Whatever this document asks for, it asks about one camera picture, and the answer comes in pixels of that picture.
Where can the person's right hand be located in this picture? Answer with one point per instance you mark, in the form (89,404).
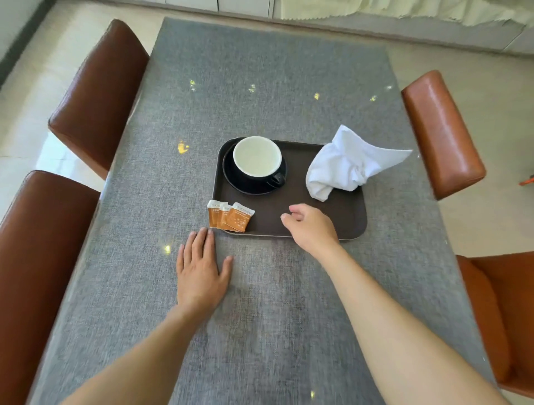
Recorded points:
(311,229)

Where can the person's left hand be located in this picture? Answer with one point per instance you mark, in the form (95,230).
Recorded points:
(199,278)

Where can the person's left little finger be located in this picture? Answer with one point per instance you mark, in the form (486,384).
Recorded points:
(180,259)

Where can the person's left thumb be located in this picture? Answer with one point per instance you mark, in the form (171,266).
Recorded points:
(226,269)

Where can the person's left middle finger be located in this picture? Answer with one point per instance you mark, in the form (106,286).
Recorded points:
(200,244)

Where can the person's right thumb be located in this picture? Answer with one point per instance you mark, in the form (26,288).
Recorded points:
(288,221)

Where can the person's right forearm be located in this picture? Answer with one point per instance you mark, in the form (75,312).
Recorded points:
(396,333)

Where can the person's left forearm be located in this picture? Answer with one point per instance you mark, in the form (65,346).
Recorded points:
(146,363)

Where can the dark brown serving tray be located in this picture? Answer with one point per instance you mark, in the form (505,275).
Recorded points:
(288,196)

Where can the orange and white sachet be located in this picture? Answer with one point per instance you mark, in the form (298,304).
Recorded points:
(212,212)
(223,215)
(241,217)

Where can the black saucer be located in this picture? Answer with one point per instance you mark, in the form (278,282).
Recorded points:
(233,179)

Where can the black cup with white inside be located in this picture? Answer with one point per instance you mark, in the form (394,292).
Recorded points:
(256,157)

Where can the white crumpled cloth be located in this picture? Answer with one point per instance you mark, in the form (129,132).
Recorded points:
(346,162)

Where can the brown leather chair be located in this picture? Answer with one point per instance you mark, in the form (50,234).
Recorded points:
(102,96)
(41,258)
(500,308)
(442,133)

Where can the grey woven tablecloth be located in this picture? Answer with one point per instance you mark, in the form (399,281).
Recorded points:
(267,83)

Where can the white cabinet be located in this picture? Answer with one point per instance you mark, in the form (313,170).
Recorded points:
(217,5)

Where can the small orange object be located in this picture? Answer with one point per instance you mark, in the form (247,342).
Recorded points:
(528,181)

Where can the pale curtain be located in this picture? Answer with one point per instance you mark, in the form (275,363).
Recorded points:
(409,9)

